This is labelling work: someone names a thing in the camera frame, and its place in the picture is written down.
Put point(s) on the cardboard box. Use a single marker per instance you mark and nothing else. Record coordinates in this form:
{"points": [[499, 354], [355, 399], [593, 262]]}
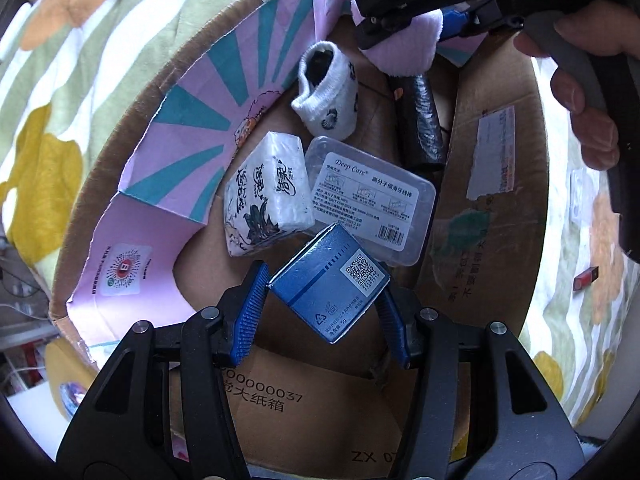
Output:
{"points": [[480, 260]]}

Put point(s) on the person's right hand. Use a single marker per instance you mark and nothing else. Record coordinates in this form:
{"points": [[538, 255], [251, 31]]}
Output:
{"points": [[595, 137]]}

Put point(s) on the floral striped blanket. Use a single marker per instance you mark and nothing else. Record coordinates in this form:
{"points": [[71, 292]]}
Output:
{"points": [[75, 85]]}

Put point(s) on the small blue box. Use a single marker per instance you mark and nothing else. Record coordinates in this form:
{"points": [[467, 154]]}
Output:
{"points": [[320, 285]]}

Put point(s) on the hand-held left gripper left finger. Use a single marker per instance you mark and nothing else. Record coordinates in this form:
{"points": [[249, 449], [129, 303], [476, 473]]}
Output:
{"points": [[247, 315]]}

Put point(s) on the clear plastic floss box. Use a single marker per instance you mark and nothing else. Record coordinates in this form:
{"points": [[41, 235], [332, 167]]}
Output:
{"points": [[370, 195]]}

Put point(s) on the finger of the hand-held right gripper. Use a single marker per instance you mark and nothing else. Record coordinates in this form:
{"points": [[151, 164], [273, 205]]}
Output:
{"points": [[385, 30], [475, 17]]}

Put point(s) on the pink fluffy scrunchie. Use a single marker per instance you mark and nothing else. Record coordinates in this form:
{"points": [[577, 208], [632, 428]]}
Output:
{"points": [[405, 52]]}

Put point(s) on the white patterned sock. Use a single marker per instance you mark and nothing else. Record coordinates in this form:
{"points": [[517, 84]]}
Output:
{"points": [[332, 100]]}

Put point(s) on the white printed tissue pack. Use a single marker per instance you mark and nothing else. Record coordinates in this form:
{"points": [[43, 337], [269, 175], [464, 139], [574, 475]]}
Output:
{"points": [[270, 195]]}

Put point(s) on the small clear plastic case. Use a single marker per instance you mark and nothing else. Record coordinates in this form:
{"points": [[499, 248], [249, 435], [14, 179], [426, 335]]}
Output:
{"points": [[580, 195]]}

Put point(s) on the red lipstick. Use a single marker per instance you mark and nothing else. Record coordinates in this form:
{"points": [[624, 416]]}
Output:
{"points": [[587, 277]]}

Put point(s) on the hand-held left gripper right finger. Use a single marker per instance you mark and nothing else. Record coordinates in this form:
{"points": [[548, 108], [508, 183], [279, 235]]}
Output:
{"points": [[395, 330]]}

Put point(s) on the black garbage bag roll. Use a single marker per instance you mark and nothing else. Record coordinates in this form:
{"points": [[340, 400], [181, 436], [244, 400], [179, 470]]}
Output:
{"points": [[420, 120]]}

